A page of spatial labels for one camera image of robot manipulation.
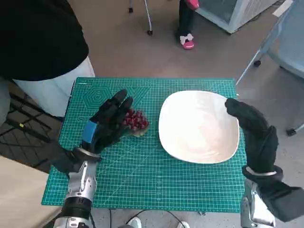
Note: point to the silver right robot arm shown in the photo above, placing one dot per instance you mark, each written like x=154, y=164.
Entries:
x=254, y=204

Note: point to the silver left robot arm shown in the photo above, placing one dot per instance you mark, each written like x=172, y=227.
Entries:
x=82, y=180

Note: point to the metal chair frame with casters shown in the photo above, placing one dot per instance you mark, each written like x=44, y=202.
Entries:
x=147, y=14

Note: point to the green cutting mat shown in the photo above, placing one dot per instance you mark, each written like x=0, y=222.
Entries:
x=142, y=180

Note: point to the white square plate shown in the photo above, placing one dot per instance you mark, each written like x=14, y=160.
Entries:
x=199, y=128

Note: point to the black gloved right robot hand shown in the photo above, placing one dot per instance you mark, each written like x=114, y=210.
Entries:
x=259, y=142

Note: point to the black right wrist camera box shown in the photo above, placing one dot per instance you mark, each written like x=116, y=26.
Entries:
x=285, y=202

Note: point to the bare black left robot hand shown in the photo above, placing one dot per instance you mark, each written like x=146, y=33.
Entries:
x=107, y=126

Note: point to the white shoe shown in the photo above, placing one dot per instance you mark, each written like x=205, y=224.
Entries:
x=134, y=223
x=183, y=224

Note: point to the red toy grapes with leaf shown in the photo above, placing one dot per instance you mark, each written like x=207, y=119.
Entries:
x=136, y=121

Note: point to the person with pink shoe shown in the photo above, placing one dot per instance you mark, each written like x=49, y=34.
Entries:
x=186, y=21

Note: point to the white cabinet with grey panel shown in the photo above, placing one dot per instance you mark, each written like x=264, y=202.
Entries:
x=228, y=14

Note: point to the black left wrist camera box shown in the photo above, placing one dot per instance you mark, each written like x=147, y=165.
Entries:
x=62, y=158

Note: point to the pale blue chair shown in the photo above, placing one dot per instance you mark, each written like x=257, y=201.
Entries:
x=287, y=40

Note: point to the light wooden board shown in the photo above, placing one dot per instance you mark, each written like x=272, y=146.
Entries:
x=21, y=194

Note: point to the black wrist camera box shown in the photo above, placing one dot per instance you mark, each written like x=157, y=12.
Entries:
x=62, y=158
x=285, y=202

